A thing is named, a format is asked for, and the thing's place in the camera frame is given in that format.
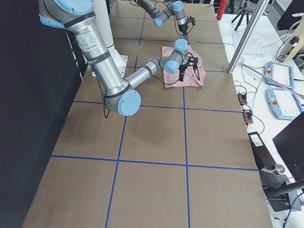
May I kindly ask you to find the black clamp metal knob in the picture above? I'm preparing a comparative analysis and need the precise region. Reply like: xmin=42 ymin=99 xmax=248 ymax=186
xmin=259 ymin=164 xmax=304 ymax=212

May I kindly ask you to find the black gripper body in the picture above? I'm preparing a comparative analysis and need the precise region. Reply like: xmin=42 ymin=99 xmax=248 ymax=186
xmin=180 ymin=57 xmax=199 ymax=72
xmin=178 ymin=16 xmax=196 ymax=33

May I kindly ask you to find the blue cable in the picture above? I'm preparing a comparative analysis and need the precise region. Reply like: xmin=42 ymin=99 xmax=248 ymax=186
xmin=282 ymin=190 xmax=304 ymax=228

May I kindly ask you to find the orange terminal block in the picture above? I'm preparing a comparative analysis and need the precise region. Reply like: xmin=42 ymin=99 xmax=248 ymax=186
xmin=237 ymin=93 xmax=247 ymax=106
xmin=242 ymin=110 xmax=253 ymax=125

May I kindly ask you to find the black camera tripod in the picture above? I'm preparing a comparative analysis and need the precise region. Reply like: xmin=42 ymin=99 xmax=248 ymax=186
xmin=231 ymin=0 xmax=249 ymax=31

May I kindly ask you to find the far orange terminal block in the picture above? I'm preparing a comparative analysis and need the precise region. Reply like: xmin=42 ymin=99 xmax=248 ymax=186
xmin=237 ymin=93 xmax=247 ymax=106

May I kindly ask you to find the black office chair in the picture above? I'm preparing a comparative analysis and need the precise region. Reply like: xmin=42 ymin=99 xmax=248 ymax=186
xmin=277 ymin=0 xmax=304 ymax=30

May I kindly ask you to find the near orange terminal block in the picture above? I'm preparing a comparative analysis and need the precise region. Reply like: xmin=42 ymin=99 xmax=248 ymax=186
xmin=242 ymin=110 xmax=253 ymax=125

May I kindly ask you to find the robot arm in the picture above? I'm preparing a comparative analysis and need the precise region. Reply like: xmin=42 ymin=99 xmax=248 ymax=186
xmin=39 ymin=0 xmax=195 ymax=116
xmin=134 ymin=0 xmax=196 ymax=36

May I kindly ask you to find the near blue teach pendant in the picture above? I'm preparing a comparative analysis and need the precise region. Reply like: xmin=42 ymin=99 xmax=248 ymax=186
xmin=266 ymin=88 xmax=304 ymax=121

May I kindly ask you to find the pink Snoopy t-shirt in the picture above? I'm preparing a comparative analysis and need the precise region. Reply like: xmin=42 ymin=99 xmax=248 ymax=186
xmin=161 ymin=45 xmax=206 ymax=90

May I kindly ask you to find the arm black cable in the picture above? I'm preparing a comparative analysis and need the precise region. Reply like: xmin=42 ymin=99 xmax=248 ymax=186
xmin=154 ymin=1 xmax=194 ymax=38
xmin=152 ymin=52 xmax=202 ymax=84

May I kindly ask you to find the black monitor corner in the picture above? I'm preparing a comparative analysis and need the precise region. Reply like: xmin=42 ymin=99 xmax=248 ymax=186
xmin=273 ymin=112 xmax=304 ymax=176

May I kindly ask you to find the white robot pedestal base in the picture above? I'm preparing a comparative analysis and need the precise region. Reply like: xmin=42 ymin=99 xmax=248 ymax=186
xmin=93 ymin=0 xmax=128 ymax=77

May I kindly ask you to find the red cylinder object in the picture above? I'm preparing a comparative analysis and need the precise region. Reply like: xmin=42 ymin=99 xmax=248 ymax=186
xmin=217 ymin=0 xmax=227 ymax=20

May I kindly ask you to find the aluminium frame post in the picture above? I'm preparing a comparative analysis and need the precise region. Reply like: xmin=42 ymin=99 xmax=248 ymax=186
xmin=228 ymin=0 xmax=269 ymax=74

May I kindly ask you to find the grey cardboard in plastic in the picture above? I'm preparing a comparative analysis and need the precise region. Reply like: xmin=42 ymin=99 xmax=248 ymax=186
xmin=232 ymin=33 xmax=266 ymax=56

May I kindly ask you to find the far blue teach pendant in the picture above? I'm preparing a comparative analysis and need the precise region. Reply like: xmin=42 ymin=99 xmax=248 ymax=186
xmin=265 ymin=62 xmax=294 ymax=89

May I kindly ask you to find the black box white label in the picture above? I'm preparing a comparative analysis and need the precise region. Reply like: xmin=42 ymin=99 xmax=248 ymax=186
xmin=248 ymin=132 xmax=276 ymax=170

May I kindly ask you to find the blue teach pendant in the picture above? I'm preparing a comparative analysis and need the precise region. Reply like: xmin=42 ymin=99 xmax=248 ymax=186
xmin=266 ymin=88 xmax=304 ymax=121
xmin=265 ymin=62 xmax=294 ymax=89

